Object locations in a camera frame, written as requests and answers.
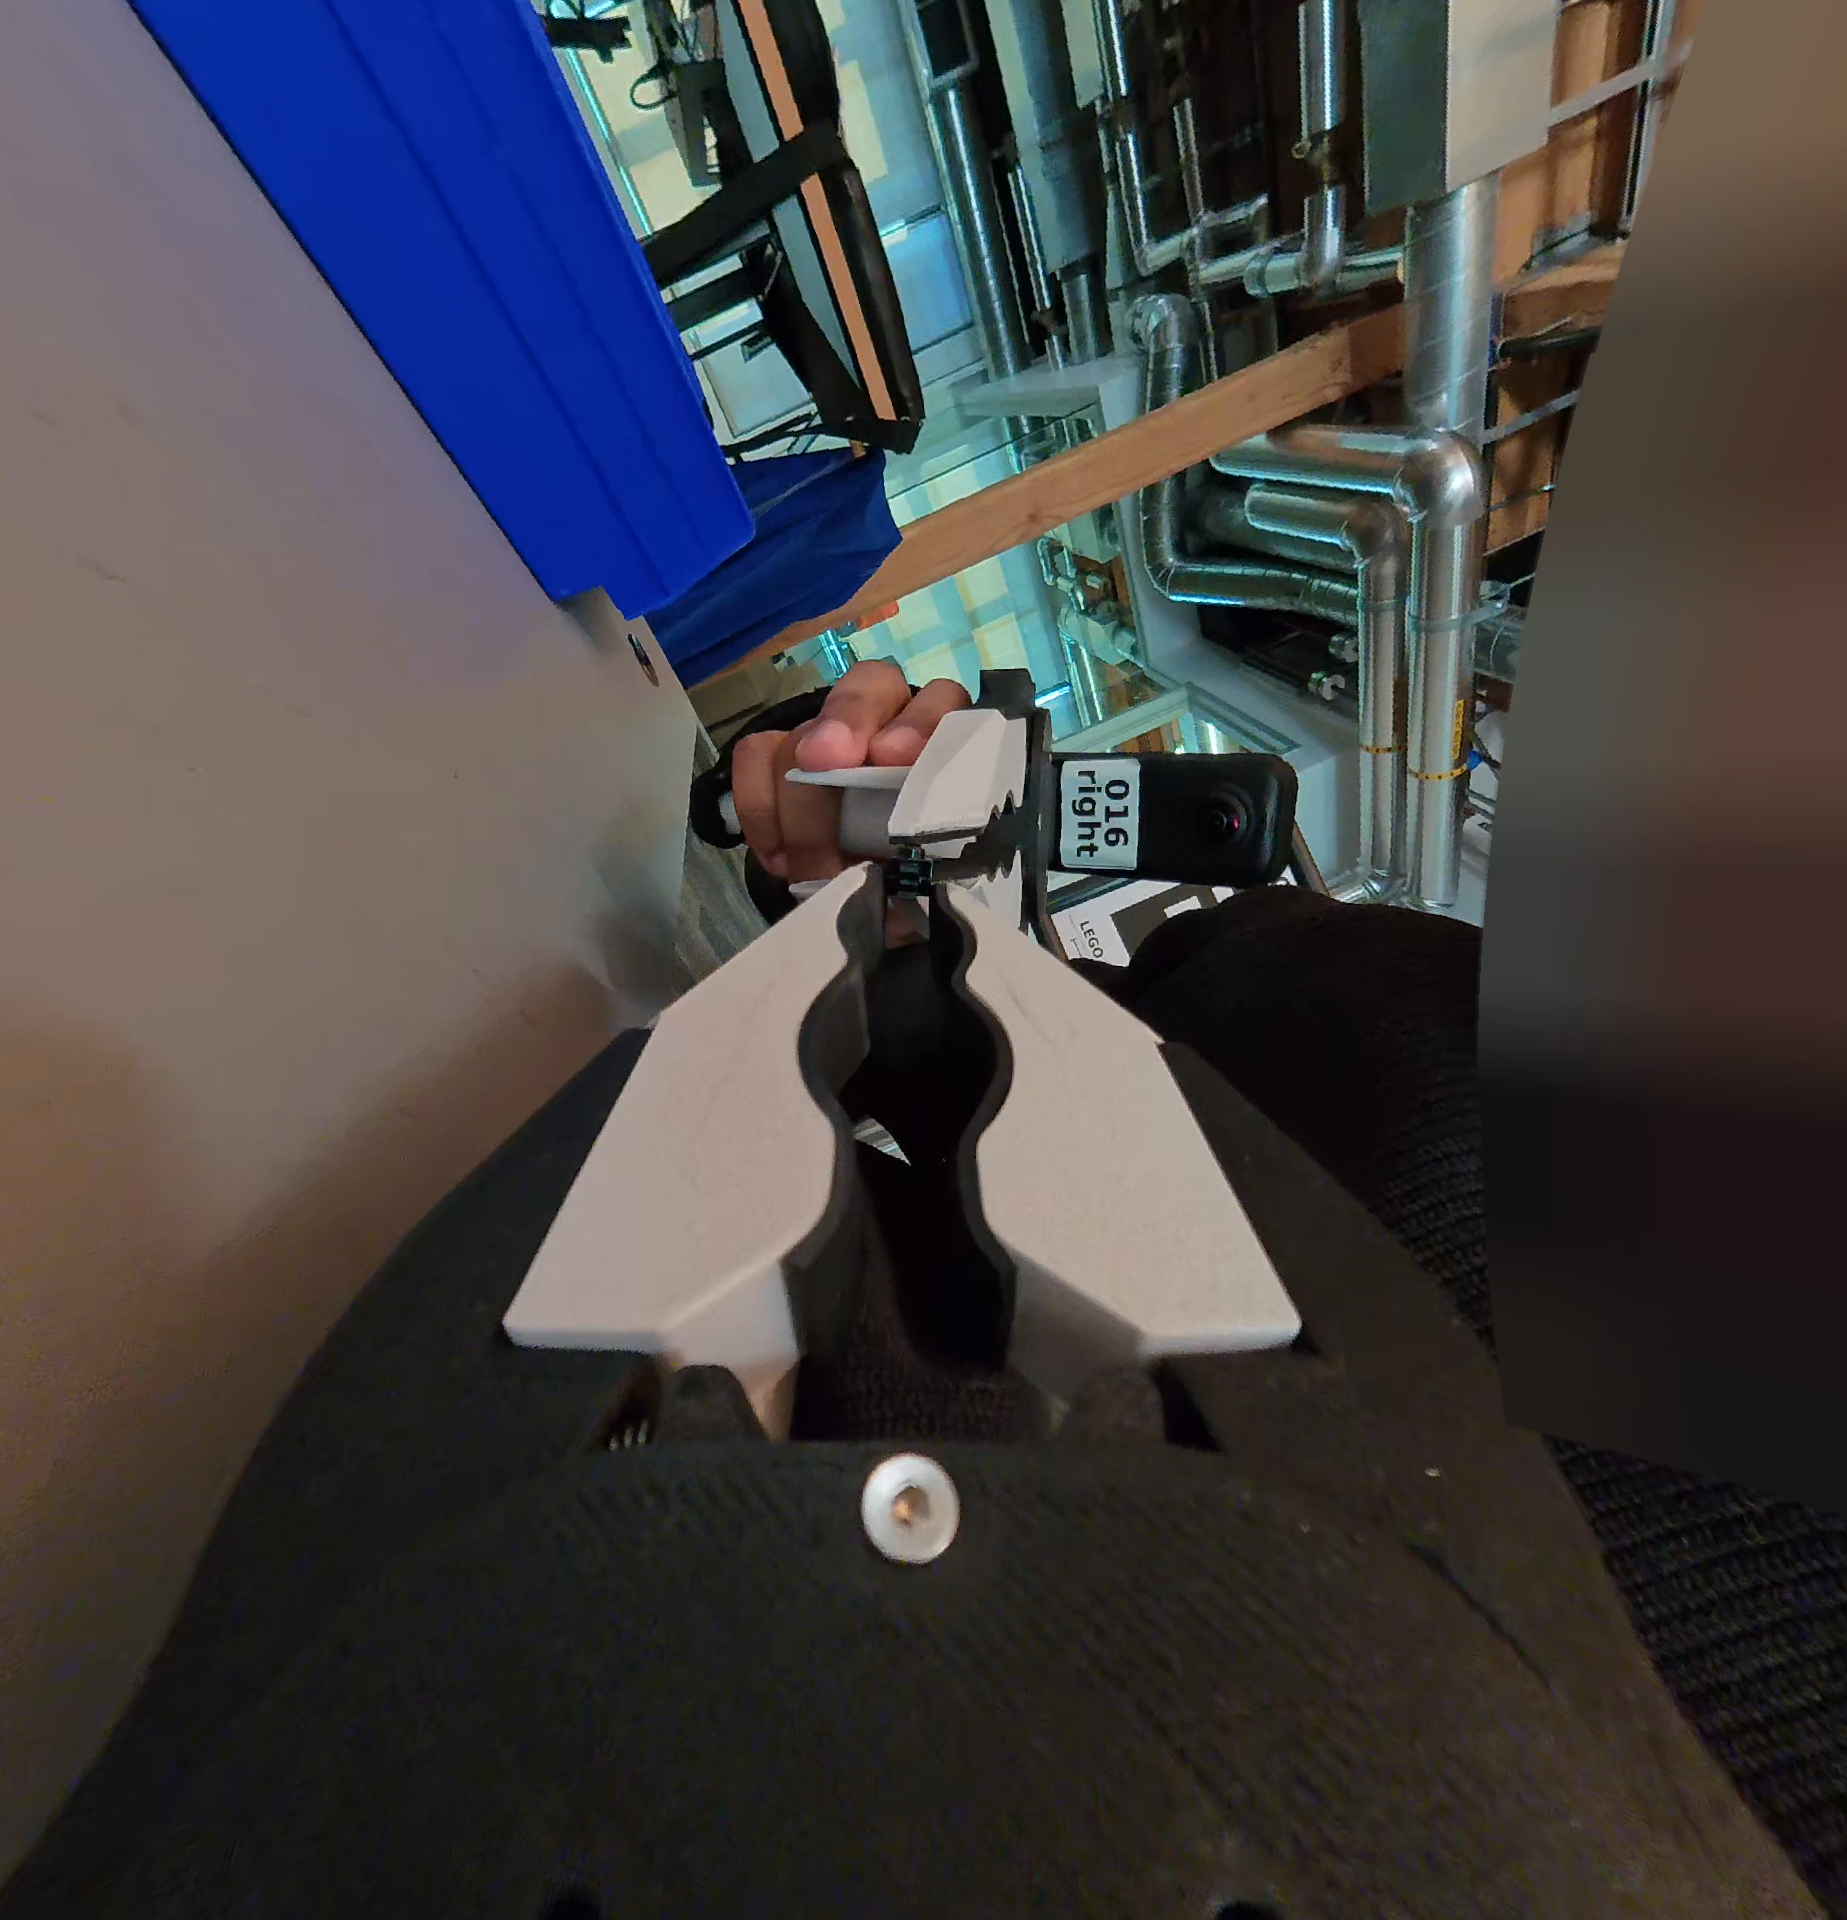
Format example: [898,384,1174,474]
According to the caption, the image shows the wooden ceiling beam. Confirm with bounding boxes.
[743,247,1623,662]

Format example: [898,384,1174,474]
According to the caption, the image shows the white board with black marker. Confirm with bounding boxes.
[1054,883,1228,964]

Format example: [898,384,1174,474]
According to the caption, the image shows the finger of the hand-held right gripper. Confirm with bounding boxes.
[886,708,1053,844]
[924,832,1039,922]

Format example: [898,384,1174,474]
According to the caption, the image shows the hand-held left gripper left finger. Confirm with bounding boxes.
[503,868,881,1434]

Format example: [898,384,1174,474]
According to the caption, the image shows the metal ventilation ducts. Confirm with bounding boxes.
[924,0,1526,915]

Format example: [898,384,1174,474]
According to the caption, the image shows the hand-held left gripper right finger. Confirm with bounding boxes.
[938,887,1301,1430]

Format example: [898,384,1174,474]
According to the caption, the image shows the blue plastic bin with sticker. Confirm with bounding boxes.
[129,0,757,609]

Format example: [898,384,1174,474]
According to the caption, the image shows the person's right forearm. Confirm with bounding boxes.
[848,885,1496,1353]

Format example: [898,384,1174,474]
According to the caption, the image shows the black-framed wooden table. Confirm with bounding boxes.
[541,0,927,459]

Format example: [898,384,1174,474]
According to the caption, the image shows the person's right hand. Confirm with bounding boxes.
[736,659,973,950]

